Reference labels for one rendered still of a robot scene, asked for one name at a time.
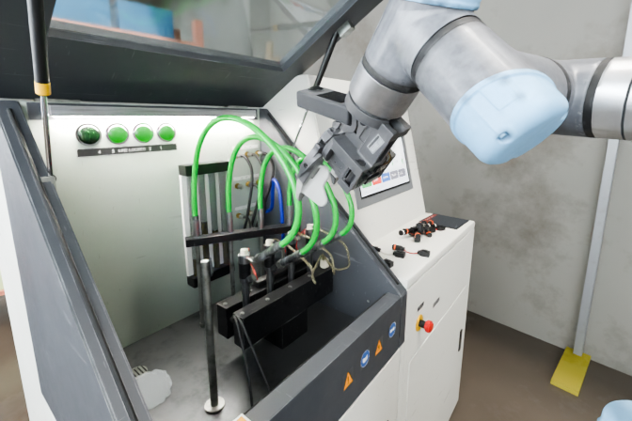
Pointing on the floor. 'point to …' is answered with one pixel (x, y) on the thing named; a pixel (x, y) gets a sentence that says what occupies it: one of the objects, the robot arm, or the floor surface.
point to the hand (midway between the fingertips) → (315, 184)
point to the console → (435, 383)
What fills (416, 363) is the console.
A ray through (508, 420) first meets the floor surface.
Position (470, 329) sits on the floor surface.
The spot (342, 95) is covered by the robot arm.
